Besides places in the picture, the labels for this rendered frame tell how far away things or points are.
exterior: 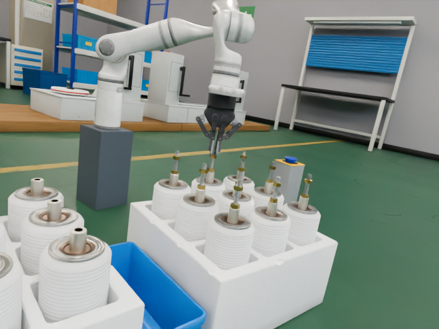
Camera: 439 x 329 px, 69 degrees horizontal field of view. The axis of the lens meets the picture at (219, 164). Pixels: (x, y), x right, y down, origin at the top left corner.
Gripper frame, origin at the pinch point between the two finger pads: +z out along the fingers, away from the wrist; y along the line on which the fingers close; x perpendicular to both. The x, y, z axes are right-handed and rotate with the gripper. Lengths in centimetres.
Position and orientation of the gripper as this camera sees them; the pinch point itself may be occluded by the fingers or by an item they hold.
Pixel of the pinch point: (214, 146)
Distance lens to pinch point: 87.7
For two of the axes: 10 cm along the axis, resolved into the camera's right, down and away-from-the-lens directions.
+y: -9.8, -1.2, -1.5
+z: -1.6, 9.6, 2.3
